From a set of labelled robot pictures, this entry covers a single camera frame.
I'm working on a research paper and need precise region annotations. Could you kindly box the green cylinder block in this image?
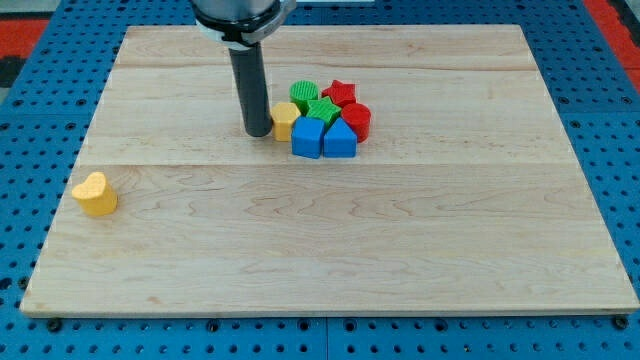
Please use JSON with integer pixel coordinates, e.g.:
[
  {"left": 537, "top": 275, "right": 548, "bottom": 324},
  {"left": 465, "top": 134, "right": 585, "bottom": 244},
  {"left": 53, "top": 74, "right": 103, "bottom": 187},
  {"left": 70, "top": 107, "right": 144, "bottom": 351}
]
[{"left": 289, "top": 80, "right": 319, "bottom": 115}]

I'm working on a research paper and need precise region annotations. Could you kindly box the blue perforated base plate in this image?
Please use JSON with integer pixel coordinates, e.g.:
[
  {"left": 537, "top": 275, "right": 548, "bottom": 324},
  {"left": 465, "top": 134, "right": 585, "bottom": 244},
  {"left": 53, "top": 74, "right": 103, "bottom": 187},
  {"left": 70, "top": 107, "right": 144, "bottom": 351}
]
[{"left": 1, "top": 1, "right": 639, "bottom": 359}]

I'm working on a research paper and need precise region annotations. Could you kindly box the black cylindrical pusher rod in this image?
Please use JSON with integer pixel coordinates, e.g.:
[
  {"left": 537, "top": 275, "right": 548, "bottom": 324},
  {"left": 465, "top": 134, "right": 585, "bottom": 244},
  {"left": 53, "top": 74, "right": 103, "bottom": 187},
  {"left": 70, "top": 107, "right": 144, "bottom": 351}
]
[{"left": 229, "top": 43, "right": 272, "bottom": 137}]

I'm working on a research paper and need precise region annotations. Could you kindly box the light wooden board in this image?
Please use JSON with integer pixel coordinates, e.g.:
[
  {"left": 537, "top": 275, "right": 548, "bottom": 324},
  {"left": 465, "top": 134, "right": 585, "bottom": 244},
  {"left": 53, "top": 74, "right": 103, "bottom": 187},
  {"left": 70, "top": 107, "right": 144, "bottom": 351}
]
[{"left": 21, "top": 25, "right": 639, "bottom": 318}]

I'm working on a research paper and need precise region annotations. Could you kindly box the blue cube block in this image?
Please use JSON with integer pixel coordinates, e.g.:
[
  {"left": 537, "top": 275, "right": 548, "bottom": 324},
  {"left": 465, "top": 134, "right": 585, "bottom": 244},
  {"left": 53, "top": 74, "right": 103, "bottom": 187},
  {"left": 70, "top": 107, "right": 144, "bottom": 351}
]
[{"left": 291, "top": 117, "right": 325, "bottom": 159}]

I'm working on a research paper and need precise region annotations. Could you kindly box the red cylinder block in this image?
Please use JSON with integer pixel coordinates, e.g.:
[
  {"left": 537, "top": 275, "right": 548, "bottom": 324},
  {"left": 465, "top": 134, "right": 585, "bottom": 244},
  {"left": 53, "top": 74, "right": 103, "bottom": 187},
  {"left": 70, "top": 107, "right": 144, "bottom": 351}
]
[{"left": 341, "top": 103, "right": 372, "bottom": 143}]

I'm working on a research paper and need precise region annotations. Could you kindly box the red star block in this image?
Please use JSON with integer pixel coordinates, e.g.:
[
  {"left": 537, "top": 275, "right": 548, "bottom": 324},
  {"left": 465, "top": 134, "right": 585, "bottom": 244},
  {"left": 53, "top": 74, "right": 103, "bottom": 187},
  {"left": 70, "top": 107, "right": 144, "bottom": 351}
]
[{"left": 321, "top": 80, "right": 357, "bottom": 108}]

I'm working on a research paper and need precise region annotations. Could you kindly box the yellow heart block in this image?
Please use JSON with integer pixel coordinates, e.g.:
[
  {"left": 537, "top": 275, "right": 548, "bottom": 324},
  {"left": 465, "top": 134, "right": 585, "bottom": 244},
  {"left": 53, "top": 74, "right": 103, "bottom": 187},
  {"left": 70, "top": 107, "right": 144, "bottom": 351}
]
[{"left": 71, "top": 172, "right": 118, "bottom": 217}]

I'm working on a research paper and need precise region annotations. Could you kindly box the yellow hexagon block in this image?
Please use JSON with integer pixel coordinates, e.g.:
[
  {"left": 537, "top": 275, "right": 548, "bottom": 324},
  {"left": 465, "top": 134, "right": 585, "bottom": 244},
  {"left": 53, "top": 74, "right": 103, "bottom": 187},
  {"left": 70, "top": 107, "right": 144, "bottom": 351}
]
[{"left": 270, "top": 102, "right": 301, "bottom": 142}]

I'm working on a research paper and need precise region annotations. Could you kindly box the blue triangle block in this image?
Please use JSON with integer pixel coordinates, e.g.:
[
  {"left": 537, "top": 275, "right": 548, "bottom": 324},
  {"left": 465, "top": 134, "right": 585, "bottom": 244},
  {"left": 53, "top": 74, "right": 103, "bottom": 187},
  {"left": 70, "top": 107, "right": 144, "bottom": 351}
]
[{"left": 323, "top": 118, "right": 357, "bottom": 158}]

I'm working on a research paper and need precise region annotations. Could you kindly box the green star block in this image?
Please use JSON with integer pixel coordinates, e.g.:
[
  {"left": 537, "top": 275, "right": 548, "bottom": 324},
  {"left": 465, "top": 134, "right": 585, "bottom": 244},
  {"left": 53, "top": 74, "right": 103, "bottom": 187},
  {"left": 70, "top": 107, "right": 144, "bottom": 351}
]
[{"left": 306, "top": 97, "right": 341, "bottom": 130}]

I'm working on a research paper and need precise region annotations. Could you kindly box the grey robot arm flange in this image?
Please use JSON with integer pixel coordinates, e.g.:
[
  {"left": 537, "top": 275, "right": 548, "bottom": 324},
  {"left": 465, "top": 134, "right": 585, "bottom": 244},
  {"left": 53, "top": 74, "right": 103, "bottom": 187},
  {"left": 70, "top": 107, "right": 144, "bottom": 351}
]
[{"left": 190, "top": 0, "right": 297, "bottom": 50}]

